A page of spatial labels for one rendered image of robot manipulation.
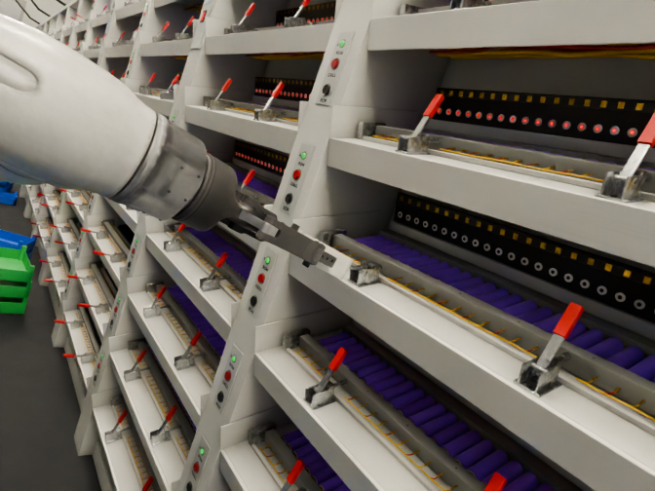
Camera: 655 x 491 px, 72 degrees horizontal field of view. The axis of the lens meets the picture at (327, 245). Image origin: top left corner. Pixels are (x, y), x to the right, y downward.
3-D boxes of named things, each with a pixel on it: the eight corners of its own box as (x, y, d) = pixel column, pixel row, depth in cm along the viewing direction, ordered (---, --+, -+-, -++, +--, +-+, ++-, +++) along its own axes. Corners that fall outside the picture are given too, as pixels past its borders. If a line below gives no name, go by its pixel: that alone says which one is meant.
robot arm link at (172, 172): (117, 209, 38) (179, 237, 41) (170, 115, 38) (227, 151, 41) (96, 187, 44) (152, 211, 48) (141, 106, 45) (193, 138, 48)
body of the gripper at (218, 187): (154, 205, 48) (224, 238, 54) (179, 227, 41) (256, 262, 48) (188, 143, 48) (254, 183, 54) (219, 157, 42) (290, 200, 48)
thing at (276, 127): (296, 156, 81) (301, 74, 76) (184, 121, 127) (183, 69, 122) (381, 156, 92) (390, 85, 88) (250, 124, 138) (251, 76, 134)
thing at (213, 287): (230, 348, 86) (232, 282, 81) (146, 247, 132) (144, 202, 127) (319, 325, 97) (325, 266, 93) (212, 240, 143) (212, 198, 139)
